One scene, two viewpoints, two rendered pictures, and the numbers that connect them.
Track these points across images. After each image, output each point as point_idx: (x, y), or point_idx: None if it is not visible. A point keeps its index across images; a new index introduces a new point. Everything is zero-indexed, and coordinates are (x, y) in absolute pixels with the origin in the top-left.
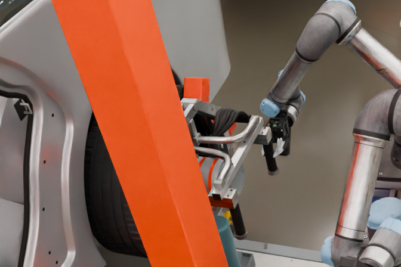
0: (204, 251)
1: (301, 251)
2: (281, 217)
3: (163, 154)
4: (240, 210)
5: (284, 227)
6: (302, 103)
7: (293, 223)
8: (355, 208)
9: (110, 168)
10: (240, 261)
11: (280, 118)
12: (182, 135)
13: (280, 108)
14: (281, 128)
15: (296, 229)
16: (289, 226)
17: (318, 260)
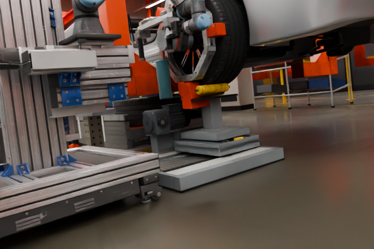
0: (102, 24)
1: (212, 167)
2: (275, 179)
3: None
4: (138, 43)
5: (261, 179)
6: (194, 21)
7: (262, 182)
8: None
9: None
10: (214, 139)
11: (180, 20)
12: None
13: (178, 12)
14: (172, 24)
15: (254, 182)
16: (260, 180)
17: (196, 169)
